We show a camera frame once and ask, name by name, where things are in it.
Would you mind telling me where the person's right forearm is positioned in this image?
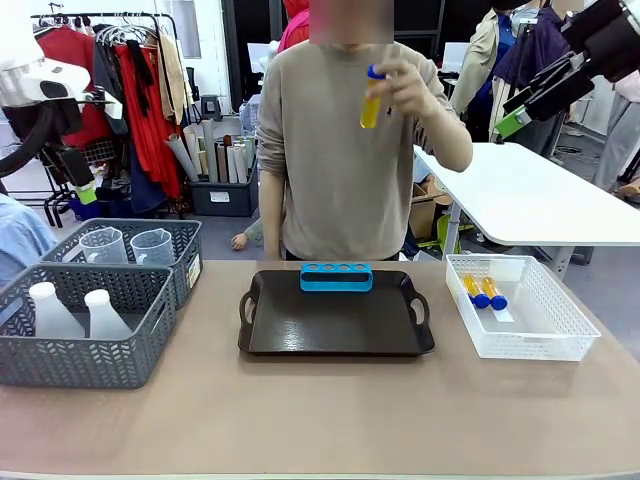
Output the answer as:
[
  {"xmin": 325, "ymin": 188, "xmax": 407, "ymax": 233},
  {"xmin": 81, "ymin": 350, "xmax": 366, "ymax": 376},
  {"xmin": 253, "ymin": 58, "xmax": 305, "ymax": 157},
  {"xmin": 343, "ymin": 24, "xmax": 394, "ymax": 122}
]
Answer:
[{"xmin": 260, "ymin": 167, "xmax": 286, "ymax": 261}]

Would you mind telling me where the person in grey clothes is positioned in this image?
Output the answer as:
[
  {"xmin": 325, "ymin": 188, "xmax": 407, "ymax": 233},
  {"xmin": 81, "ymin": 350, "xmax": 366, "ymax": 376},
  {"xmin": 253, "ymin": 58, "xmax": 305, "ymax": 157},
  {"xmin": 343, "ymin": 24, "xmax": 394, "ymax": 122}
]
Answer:
[{"xmin": 592, "ymin": 69, "xmax": 640, "ymax": 194}]

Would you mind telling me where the black plastic serving tray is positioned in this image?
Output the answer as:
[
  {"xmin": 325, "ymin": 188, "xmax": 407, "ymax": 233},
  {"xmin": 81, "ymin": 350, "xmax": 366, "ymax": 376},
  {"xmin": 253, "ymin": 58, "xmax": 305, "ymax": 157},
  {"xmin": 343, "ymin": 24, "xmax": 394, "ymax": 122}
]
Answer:
[{"xmin": 238, "ymin": 269, "xmax": 436, "ymax": 357}]

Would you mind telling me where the black metal clothes rack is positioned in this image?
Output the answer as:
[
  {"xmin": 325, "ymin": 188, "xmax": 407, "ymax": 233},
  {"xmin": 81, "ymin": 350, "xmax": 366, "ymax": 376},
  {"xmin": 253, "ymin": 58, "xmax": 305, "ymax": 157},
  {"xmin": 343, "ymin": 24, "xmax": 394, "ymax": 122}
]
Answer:
[{"xmin": 30, "ymin": 12, "xmax": 184, "ymax": 229}]

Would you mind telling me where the long red dress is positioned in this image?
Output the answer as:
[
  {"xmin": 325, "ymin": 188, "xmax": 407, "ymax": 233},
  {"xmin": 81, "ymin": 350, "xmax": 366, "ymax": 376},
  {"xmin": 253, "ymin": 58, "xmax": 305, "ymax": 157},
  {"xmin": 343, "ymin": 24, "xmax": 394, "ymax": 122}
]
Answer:
[{"xmin": 113, "ymin": 44, "xmax": 184, "ymax": 201}]

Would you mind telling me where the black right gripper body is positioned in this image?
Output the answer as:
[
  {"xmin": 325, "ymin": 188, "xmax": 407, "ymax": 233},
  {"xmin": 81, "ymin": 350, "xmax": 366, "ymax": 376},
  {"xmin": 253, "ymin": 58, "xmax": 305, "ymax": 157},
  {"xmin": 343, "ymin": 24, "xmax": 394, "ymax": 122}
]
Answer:
[{"xmin": 562, "ymin": 2, "xmax": 640, "ymax": 84}]

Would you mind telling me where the white plastic conical flask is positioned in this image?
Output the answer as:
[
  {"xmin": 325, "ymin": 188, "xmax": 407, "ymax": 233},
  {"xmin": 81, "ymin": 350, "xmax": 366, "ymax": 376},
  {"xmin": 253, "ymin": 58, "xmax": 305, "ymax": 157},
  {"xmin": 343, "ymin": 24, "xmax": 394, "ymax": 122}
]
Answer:
[
  {"xmin": 83, "ymin": 288, "xmax": 134, "ymax": 340},
  {"xmin": 28, "ymin": 281, "xmax": 86, "ymax": 340}
]

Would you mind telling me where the beige hanging garment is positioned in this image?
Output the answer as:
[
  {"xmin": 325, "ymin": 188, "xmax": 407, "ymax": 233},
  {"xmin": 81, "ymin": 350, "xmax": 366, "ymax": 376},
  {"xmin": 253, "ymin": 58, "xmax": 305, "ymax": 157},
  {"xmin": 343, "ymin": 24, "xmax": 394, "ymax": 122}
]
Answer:
[{"xmin": 157, "ymin": 32, "xmax": 194, "ymax": 126}]

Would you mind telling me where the clear plastic measuring beaker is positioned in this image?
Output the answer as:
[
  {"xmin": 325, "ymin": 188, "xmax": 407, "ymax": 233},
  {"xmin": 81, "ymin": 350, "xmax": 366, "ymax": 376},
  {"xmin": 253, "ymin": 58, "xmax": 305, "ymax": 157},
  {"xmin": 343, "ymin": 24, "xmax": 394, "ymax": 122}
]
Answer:
[
  {"xmin": 129, "ymin": 227, "xmax": 177, "ymax": 266},
  {"xmin": 78, "ymin": 226, "xmax": 130, "ymax": 265}
]

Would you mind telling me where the blue test tube rack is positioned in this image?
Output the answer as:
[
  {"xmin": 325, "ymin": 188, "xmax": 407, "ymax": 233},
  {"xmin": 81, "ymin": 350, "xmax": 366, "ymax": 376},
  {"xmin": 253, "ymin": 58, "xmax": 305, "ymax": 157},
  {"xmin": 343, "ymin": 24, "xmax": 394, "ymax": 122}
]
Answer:
[{"xmin": 299, "ymin": 261, "xmax": 376, "ymax": 294}]

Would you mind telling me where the brown paper roll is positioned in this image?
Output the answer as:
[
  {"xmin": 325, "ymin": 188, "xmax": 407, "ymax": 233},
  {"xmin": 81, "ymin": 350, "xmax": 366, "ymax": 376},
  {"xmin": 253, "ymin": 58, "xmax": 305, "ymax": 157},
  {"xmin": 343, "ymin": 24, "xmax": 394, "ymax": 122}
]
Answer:
[{"xmin": 215, "ymin": 142, "xmax": 230, "ymax": 184}]

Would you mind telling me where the white monitor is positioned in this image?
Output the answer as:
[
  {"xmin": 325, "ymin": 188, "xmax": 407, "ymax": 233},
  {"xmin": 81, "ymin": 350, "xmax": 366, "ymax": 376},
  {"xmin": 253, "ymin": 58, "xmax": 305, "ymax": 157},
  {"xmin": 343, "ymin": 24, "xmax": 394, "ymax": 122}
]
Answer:
[
  {"xmin": 247, "ymin": 42, "xmax": 279, "ymax": 74},
  {"xmin": 442, "ymin": 42, "xmax": 471, "ymax": 71}
]

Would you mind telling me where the black hanging garment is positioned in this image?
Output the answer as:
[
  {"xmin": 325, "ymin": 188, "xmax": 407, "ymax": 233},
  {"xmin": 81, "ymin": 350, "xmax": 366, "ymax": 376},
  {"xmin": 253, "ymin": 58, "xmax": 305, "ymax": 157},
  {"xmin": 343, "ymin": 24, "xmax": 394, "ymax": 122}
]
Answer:
[{"xmin": 92, "ymin": 39, "xmax": 132, "ymax": 139}]

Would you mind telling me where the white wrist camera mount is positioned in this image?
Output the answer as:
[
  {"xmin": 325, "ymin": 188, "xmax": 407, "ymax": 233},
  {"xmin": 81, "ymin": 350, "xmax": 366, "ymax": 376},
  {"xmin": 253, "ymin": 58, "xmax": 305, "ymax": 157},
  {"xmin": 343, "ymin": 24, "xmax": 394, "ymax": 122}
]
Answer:
[{"xmin": 74, "ymin": 88, "xmax": 125, "ymax": 121}]

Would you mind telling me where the white side table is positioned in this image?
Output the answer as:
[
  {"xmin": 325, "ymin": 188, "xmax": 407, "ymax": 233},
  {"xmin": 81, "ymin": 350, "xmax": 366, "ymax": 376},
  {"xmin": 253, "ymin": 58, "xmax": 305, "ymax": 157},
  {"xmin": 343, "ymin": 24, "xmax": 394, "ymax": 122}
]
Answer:
[{"xmin": 413, "ymin": 142, "xmax": 640, "ymax": 247}]

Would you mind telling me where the grey basket holding beakers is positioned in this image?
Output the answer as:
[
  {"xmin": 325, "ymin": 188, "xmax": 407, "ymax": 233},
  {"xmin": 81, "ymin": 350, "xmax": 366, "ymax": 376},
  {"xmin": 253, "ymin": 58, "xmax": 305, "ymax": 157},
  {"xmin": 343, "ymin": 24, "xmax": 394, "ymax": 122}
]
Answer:
[{"xmin": 39, "ymin": 218, "xmax": 204, "ymax": 311}]

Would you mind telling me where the tall grey paper roll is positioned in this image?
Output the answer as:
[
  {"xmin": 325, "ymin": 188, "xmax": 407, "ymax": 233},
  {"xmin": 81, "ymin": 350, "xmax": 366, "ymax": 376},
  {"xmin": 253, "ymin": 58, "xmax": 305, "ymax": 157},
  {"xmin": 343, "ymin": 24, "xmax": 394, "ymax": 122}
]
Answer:
[{"xmin": 201, "ymin": 118, "xmax": 220, "ymax": 184}]

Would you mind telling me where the person's left hand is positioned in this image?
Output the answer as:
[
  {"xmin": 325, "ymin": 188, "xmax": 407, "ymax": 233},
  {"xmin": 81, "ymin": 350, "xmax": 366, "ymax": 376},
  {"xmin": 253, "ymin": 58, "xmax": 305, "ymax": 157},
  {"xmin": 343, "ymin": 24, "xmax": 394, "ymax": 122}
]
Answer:
[{"xmin": 382, "ymin": 47, "xmax": 442, "ymax": 121}]

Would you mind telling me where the person in blue shirt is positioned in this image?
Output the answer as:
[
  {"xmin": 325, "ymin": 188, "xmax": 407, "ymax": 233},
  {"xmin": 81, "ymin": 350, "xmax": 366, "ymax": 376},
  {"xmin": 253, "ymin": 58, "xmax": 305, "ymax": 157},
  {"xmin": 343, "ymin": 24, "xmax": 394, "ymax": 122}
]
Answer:
[{"xmin": 0, "ymin": 192, "xmax": 60, "ymax": 289}]

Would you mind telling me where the grey storage bin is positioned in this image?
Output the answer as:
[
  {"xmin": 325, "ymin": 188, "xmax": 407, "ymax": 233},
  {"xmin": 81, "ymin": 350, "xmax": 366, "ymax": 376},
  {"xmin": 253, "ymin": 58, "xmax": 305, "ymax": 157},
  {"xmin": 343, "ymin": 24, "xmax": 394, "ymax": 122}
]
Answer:
[{"xmin": 188, "ymin": 159, "xmax": 260, "ymax": 218}]

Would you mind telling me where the cardboard box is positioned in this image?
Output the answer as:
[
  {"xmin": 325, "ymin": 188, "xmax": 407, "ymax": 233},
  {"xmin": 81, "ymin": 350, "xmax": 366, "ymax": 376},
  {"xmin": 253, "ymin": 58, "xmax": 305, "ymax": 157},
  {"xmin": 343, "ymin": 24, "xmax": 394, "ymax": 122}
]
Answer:
[{"xmin": 410, "ymin": 182, "xmax": 451, "ymax": 241}]

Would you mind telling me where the red hanging garment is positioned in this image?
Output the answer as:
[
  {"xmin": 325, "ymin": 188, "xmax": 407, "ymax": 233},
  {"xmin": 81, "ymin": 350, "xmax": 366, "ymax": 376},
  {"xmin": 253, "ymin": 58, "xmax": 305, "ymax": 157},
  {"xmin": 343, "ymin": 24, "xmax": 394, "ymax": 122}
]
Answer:
[{"xmin": 37, "ymin": 25, "xmax": 114, "ymax": 151}]

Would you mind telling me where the person in beige sweater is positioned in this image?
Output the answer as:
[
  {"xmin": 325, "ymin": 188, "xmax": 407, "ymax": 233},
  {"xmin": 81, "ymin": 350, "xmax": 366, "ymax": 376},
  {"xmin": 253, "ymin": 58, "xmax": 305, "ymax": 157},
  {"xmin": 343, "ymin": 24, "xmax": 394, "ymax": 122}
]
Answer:
[{"xmin": 255, "ymin": 0, "xmax": 474, "ymax": 262}]

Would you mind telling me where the person in red hoodie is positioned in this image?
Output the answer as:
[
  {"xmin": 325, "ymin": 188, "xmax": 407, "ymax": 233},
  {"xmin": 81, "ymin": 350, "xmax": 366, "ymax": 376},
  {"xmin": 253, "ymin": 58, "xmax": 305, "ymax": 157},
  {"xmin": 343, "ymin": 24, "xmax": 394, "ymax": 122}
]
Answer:
[{"xmin": 277, "ymin": 0, "xmax": 314, "ymax": 54}]

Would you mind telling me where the black hanging scarf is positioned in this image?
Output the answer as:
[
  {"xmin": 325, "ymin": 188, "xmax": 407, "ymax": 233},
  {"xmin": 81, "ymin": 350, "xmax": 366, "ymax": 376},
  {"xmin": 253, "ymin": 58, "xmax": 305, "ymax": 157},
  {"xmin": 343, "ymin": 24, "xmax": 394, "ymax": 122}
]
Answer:
[{"xmin": 125, "ymin": 39, "xmax": 156, "ymax": 119}]

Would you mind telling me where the black corrugated cable hose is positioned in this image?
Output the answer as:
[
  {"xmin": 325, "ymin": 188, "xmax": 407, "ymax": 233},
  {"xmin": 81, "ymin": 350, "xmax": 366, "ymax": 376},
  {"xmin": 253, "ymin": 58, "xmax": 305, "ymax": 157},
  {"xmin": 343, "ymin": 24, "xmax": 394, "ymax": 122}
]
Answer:
[{"xmin": 0, "ymin": 104, "xmax": 59, "ymax": 179}]

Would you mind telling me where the green plastic object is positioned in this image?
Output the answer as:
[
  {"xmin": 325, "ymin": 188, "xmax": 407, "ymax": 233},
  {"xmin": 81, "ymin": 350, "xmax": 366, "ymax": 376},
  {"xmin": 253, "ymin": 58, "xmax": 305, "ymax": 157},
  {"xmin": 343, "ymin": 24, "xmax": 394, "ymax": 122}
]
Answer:
[{"xmin": 424, "ymin": 214, "xmax": 461, "ymax": 251}]

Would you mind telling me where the person's left forearm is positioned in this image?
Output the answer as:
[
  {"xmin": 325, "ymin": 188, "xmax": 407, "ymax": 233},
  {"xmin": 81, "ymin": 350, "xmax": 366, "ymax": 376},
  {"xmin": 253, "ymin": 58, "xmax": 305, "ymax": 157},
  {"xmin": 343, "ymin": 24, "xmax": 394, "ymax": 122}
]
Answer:
[{"xmin": 412, "ymin": 99, "xmax": 475, "ymax": 174}]

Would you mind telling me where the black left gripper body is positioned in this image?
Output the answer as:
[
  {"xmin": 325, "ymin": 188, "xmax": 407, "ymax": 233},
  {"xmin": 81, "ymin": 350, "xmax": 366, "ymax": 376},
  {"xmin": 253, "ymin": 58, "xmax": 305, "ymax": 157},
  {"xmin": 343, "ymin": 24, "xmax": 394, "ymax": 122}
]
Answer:
[{"xmin": 5, "ymin": 99, "xmax": 85, "ymax": 147}]

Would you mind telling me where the person in beige coat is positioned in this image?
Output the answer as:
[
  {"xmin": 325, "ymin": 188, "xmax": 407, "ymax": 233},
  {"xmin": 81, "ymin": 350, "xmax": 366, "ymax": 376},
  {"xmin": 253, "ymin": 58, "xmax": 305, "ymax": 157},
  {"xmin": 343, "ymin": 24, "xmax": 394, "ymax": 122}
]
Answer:
[{"xmin": 449, "ymin": 7, "xmax": 516, "ymax": 144}]

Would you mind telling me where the white paper roll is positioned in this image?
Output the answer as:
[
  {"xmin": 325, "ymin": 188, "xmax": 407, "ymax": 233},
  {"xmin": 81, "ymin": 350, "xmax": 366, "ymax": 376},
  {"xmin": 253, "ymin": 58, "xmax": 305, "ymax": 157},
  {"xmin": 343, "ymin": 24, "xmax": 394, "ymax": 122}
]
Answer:
[
  {"xmin": 182, "ymin": 123, "xmax": 206, "ymax": 176},
  {"xmin": 233, "ymin": 144, "xmax": 250, "ymax": 185}
]

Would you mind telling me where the white plastic mesh basket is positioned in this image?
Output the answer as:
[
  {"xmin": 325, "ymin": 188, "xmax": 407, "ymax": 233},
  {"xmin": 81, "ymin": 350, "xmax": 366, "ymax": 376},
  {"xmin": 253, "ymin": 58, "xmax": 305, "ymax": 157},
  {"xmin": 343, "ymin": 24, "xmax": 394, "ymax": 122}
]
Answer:
[{"xmin": 444, "ymin": 253, "xmax": 602, "ymax": 362}]

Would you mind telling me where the yellow tube with blue cap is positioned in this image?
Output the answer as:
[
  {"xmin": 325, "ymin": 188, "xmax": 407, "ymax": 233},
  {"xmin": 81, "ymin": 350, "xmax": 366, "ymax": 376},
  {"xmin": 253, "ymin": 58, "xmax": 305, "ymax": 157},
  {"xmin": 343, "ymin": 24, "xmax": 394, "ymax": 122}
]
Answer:
[
  {"xmin": 481, "ymin": 276, "xmax": 510, "ymax": 312},
  {"xmin": 464, "ymin": 273, "xmax": 491, "ymax": 309},
  {"xmin": 359, "ymin": 63, "xmax": 389, "ymax": 130}
]

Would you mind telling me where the grey basket holding flasks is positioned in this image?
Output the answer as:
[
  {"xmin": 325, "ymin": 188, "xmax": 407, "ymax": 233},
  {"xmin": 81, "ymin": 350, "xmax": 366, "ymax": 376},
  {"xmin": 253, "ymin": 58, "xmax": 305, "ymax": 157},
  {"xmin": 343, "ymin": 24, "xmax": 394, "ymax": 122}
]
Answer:
[{"xmin": 0, "ymin": 263, "xmax": 176, "ymax": 390}]

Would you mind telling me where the person in dark purple jacket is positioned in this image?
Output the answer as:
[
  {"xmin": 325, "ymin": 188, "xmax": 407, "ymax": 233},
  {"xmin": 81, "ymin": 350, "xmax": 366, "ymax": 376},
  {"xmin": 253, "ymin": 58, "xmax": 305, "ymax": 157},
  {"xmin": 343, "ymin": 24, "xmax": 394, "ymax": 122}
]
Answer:
[{"xmin": 492, "ymin": 4, "xmax": 576, "ymax": 151}]

